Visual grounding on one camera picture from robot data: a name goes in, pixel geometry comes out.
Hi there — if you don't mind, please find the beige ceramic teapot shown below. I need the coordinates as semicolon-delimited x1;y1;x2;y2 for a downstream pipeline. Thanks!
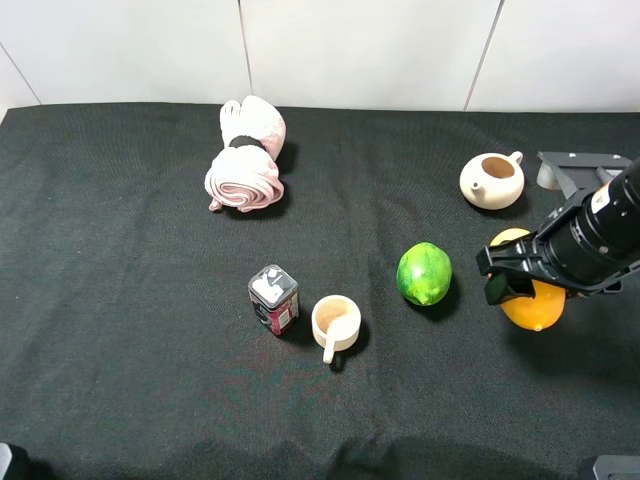
459;151;525;210

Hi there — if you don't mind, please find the grey device bottom right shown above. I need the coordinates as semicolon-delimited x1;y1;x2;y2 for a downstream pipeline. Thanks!
592;455;640;480

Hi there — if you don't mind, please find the green round fruit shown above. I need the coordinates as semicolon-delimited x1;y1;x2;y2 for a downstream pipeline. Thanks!
396;242;453;306

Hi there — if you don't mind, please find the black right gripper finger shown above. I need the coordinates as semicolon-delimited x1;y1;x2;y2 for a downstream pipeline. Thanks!
484;273;508;305

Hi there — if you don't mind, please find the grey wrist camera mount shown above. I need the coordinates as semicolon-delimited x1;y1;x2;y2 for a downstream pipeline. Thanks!
537;151;632;199

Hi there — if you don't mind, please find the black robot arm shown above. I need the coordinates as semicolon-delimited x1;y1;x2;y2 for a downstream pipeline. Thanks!
476;161;639;305

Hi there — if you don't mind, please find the rolled pink towel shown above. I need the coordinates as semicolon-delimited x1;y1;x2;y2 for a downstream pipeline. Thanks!
204;95;286;213

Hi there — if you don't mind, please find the beige wooden cup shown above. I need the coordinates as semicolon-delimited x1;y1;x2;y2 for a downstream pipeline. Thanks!
311;295;362;365

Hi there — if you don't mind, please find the black table cloth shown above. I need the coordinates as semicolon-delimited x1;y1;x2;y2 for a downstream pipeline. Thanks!
1;104;639;479

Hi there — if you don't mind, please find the small red black tin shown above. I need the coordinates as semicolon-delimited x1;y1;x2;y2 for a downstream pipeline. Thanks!
248;264;299;336

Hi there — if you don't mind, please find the orange yellow mango fruit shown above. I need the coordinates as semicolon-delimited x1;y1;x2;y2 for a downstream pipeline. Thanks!
489;227;567;333

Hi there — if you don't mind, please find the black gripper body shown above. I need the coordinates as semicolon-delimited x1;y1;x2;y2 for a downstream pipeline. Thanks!
476;234;623;298

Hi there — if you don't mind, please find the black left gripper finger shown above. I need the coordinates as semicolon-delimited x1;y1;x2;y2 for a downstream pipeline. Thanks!
504;276;536;300

